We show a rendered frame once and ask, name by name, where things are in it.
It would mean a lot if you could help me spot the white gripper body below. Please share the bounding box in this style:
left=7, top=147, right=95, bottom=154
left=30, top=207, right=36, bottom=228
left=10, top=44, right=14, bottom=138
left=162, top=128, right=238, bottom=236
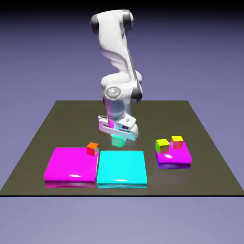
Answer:
left=97, top=115, right=139, bottom=142

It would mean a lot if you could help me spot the small teal cube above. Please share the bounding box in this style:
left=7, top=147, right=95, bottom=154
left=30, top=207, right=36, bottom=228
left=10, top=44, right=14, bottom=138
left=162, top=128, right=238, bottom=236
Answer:
left=111, top=135, right=127, bottom=149

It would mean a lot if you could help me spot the small orange cube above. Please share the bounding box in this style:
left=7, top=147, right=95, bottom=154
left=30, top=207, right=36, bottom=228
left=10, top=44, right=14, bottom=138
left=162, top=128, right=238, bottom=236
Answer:
left=86, top=142, right=100, bottom=156

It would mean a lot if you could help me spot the small yellow-green cube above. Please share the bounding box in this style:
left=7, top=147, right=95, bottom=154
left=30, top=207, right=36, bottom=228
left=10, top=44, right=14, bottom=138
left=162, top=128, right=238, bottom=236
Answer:
left=155, top=138, right=171, bottom=154

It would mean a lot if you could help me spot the small yellow-orange cube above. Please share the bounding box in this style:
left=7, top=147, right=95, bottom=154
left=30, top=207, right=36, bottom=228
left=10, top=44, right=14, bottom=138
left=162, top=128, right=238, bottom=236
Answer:
left=171, top=135, right=184, bottom=150

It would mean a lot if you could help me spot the large cyan box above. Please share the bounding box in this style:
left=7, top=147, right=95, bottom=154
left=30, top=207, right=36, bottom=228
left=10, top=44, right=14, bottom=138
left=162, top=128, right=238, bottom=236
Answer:
left=96, top=150, right=148, bottom=189

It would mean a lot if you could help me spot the large magenta box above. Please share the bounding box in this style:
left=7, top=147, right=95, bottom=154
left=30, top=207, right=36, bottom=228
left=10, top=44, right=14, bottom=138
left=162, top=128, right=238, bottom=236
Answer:
left=43, top=146, right=99, bottom=189

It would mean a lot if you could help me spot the medium magenta box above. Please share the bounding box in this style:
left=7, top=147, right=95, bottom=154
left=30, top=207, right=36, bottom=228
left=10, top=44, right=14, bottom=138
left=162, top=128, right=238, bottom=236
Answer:
left=155, top=142, right=193, bottom=170

